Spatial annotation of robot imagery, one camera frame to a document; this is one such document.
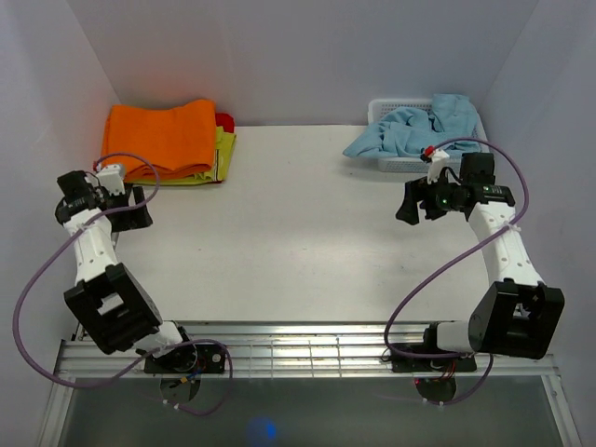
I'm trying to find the aluminium rail frame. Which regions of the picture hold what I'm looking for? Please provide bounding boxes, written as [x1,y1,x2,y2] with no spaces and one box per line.
[37,232,583,447]

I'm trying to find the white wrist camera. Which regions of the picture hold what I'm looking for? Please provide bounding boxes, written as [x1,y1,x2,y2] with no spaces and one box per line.
[420,146,450,184]
[96,163,126,196]

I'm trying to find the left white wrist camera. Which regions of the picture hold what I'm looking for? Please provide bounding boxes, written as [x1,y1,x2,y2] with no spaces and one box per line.
[96,163,126,196]

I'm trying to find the folded yellow trousers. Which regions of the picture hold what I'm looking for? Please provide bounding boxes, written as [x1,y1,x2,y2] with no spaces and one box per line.
[127,127,236,184]

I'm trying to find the light blue trousers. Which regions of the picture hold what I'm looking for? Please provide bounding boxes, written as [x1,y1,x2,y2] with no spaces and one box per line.
[343,94,478,158]

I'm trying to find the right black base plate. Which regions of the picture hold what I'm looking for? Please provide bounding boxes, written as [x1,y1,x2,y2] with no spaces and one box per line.
[389,344,477,374]

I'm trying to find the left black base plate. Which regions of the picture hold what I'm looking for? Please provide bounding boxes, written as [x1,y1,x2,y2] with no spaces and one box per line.
[143,344,225,375]

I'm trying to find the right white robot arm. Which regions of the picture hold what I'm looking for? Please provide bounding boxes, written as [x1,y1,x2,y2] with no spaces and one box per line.
[396,147,564,370]

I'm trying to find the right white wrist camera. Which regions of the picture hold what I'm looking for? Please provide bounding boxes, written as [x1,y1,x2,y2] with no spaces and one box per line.
[420,146,450,184]

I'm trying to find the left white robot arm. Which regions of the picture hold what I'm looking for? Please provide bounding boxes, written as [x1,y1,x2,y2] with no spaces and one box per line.
[55,164,198,373]

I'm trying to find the white plastic basket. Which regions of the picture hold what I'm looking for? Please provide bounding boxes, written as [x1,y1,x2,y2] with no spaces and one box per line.
[368,98,484,173]

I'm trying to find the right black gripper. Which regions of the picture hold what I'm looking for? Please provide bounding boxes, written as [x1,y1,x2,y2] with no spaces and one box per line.
[394,169,461,225]

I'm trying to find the folded red trousers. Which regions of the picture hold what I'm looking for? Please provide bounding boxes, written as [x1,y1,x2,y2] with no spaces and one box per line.
[215,113,235,133]

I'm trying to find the orange trousers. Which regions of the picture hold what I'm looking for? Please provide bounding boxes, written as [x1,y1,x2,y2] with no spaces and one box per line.
[102,100,217,182]

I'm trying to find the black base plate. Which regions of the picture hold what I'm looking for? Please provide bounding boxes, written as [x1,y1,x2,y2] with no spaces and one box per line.
[389,344,477,374]
[143,344,225,375]

